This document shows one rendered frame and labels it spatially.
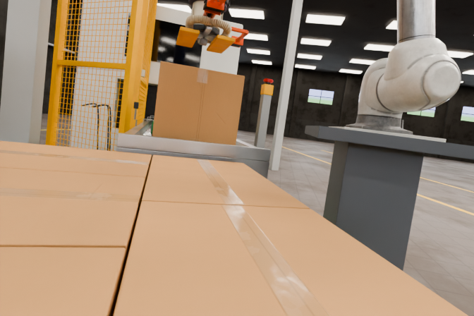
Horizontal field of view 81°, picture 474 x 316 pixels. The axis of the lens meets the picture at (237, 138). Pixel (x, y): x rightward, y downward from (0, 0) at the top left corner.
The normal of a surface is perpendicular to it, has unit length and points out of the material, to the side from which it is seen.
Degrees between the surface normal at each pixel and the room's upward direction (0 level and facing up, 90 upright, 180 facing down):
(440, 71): 100
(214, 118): 90
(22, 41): 90
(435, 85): 93
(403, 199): 90
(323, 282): 0
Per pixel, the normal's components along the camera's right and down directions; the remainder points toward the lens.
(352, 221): -0.16, 0.04
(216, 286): 0.13, -0.99
